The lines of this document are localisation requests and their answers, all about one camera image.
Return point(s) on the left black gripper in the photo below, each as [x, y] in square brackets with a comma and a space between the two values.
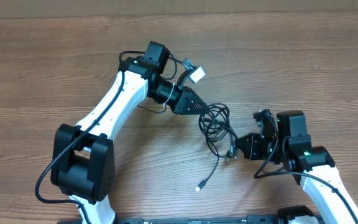
[183, 101]

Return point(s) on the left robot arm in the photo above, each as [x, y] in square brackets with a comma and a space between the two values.
[83, 155]

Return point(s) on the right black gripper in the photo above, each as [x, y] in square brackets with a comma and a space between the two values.
[257, 146]

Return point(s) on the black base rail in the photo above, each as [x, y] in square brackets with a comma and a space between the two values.
[197, 220]

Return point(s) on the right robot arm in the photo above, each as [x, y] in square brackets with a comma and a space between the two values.
[284, 139]

